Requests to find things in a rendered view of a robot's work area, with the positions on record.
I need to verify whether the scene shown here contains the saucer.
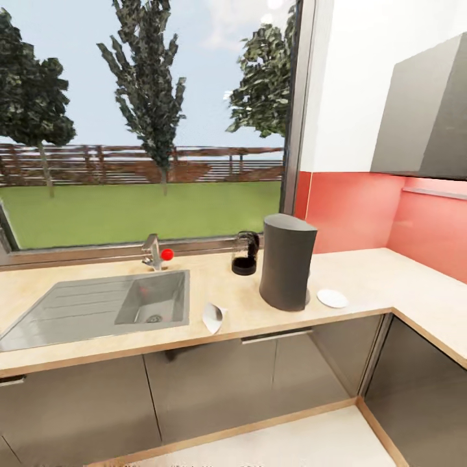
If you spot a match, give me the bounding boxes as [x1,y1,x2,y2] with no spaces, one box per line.
[317,289,348,308]

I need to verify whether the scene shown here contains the electric kettle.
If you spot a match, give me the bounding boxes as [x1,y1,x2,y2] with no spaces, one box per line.
[232,230,260,276]

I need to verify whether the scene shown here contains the paper coffee filter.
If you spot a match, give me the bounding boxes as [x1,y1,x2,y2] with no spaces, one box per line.
[202,303,228,334]

